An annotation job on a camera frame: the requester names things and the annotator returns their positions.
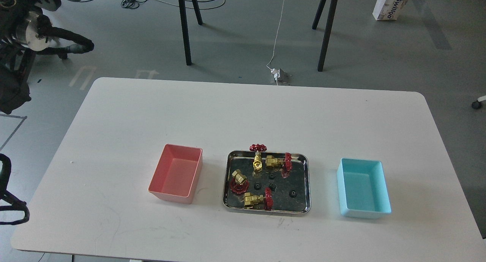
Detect brass valve red handwheel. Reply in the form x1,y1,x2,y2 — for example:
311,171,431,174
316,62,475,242
230,169,249,194
249,143,267,174

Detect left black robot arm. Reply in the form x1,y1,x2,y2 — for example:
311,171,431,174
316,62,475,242
0,0,94,115

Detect brass valve upright red handwheel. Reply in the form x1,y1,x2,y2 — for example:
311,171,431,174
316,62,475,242
249,143,267,174

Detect brass valve top right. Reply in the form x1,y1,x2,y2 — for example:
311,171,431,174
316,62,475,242
265,153,293,178

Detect brass valve bottom of tray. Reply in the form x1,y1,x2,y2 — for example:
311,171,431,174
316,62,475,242
243,187,274,211

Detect pink plastic box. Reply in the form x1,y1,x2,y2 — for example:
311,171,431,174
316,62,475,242
148,143,203,204

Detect light blue plastic box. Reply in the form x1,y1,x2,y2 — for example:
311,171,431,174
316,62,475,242
336,158,392,219

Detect stainless steel tray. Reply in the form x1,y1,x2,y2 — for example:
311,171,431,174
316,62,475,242
222,151,311,214

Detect floor power socket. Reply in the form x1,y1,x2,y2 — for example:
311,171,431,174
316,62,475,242
270,68,291,86

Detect black table leg left rear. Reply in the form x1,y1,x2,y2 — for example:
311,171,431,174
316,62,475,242
191,0,203,25

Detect black table leg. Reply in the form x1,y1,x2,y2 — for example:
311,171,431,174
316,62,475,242
311,0,327,30
191,0,203,25
178,0,192,65
317,0,338,72

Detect black table leg left front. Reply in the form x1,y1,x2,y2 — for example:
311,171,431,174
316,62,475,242
178,0,192,65

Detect black table leg right rear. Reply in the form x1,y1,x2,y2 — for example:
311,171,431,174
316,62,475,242
311,0,327,30

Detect black table leg right front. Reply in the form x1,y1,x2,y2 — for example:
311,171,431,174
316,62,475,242
317,0,338,72

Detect white paper towel package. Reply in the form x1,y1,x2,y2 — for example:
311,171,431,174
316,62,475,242
372,0,409,21

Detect office chair caster right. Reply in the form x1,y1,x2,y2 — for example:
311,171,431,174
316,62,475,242
471,95,486,110

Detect white power cable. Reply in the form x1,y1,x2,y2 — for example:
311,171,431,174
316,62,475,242
267,0,288,71

